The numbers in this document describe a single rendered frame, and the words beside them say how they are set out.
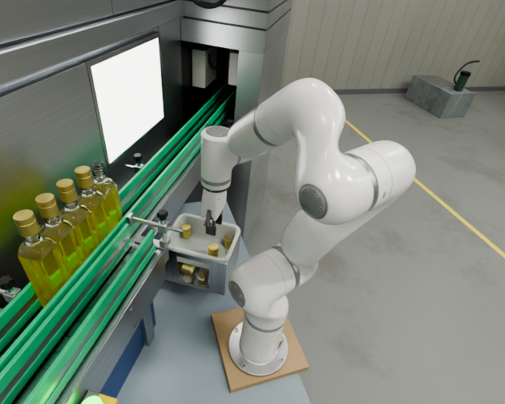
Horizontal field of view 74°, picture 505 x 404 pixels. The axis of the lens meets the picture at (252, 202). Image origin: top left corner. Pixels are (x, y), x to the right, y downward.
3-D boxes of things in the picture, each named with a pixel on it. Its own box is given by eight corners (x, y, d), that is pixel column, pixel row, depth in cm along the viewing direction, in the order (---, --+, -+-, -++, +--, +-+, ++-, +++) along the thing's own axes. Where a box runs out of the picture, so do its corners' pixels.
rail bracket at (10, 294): (11, 302, 80) (-11, 265, 72) (36, 309, 79) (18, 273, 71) (-3, 317, 77) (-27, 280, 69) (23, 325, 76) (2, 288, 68)
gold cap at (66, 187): (67, 191, 77) (62, 176, 74) (81, 195, 77) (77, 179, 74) (57, 200, 74) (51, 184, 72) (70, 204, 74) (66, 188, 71)
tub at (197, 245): (182, 229, 123) (181, 211, 118) (240, 244, 120) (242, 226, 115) (160, 263, 110) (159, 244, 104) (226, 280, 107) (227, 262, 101)
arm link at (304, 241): (240, 269, 88) (284, 246, 97) (264, 310, 84) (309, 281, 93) (333, 137, 49) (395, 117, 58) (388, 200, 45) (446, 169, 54)
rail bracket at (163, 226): (134, 232, 102) (128, 199, 94) (186, 245, 99) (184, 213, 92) (128, 238, 99) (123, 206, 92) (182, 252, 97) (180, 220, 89)
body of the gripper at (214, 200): (209, 168, 98) (208, 199, 105) (195, 187, 90) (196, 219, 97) (234, 174, 97) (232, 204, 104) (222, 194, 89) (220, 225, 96)
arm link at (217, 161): (223, 163, 98) (195, 171, 93) (224, 120, 89) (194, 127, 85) (240, 176, 93) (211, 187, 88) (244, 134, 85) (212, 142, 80)
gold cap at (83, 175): (83, 179, 82) (80, 163, 79) (97, 182, 81) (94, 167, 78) (74, 187, 79) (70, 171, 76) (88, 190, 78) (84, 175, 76)
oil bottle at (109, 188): (110, 230, 102) (97, 171, 89) (127, 235, 101) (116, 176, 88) (99, 243, 97) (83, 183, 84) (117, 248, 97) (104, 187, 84)
